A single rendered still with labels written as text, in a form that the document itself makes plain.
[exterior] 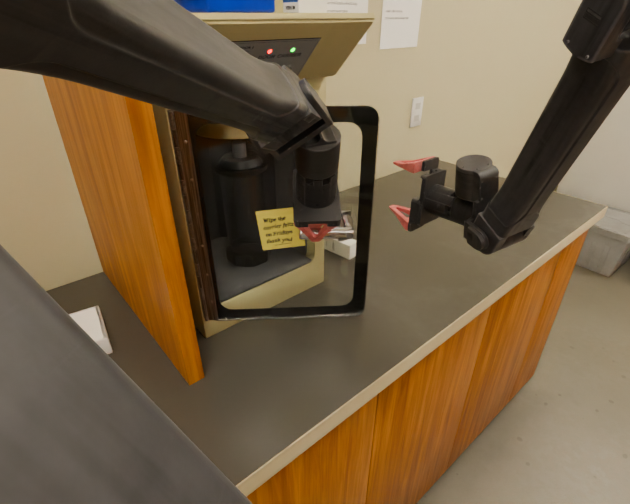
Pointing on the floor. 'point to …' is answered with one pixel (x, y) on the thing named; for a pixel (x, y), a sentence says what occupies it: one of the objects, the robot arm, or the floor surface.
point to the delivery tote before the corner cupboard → (612, 241)
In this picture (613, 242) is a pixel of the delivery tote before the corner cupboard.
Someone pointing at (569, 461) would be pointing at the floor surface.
